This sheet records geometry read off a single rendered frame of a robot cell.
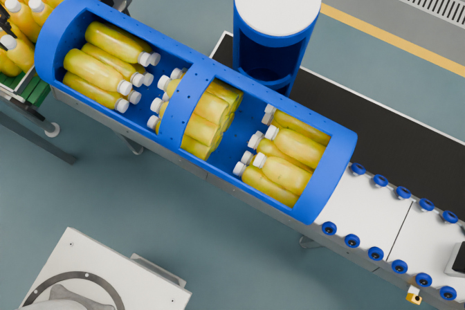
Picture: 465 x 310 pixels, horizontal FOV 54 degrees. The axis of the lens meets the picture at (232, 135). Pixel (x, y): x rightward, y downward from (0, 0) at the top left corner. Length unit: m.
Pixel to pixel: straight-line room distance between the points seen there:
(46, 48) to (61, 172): 1.27
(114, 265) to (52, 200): 1.24
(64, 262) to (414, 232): 1.02
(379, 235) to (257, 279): 0.99
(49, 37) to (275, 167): 0.69
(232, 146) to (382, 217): 0.50
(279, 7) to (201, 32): 1.18
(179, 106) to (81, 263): 0.50
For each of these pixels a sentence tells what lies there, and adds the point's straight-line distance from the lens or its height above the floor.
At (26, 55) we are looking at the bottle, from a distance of 1.55.
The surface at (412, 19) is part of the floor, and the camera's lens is 2.86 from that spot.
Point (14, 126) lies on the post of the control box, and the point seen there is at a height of 0.68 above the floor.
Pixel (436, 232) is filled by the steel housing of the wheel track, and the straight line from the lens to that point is 1.52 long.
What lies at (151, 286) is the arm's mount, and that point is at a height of 1.05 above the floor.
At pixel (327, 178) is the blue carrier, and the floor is 1.23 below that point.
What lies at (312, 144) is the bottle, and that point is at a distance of 1.22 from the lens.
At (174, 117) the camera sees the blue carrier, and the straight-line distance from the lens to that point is 1.17.
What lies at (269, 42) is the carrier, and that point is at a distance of 1.49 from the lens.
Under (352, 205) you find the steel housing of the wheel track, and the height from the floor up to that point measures 0.93.
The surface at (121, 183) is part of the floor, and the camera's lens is 2.41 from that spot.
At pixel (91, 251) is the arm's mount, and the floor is 1.05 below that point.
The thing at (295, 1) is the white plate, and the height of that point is 1.04.
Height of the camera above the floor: 2.31
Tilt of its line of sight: 75 degrees down
